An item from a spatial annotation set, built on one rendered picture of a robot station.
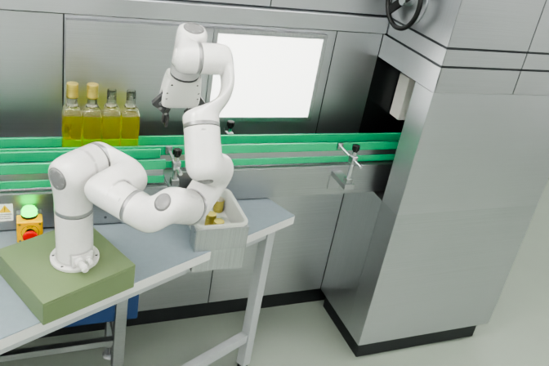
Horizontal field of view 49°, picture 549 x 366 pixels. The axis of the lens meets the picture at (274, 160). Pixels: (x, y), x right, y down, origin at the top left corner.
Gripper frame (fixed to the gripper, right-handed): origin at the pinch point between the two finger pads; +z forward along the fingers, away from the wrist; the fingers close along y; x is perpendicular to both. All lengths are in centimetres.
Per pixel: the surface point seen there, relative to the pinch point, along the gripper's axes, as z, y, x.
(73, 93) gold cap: 12.3, 24.2, -26.3
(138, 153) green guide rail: 28.8, 4.5, -16.9
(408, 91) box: 16, -103, -36
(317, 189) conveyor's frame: 45, -63, -13
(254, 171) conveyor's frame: 37, -37, -15
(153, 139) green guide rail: 30.9, -2.0, -26.2
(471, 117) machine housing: 5, -110, -7
